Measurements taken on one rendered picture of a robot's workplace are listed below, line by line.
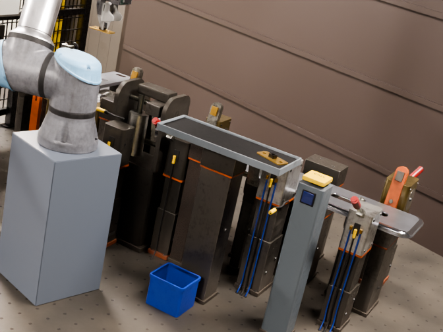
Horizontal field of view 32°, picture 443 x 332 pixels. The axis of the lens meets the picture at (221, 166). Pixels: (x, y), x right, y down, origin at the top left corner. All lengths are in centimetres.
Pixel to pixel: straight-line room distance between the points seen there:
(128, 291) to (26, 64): 68
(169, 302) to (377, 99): 259
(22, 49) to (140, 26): 392
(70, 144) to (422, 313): 119
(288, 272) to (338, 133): 264
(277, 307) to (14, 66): 90
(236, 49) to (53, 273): 329
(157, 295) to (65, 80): 62
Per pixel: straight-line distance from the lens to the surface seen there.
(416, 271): 271
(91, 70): 188
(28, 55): 192
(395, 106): 434
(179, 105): 224
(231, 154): 194
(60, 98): 190
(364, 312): 232
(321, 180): 190
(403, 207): 238
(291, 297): 202
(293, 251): 197
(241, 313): 216
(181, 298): 205
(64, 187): 190
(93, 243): 204
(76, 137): 191
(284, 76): 481
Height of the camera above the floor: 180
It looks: 20 degrees down
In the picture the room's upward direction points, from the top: 12 degrees clockwise
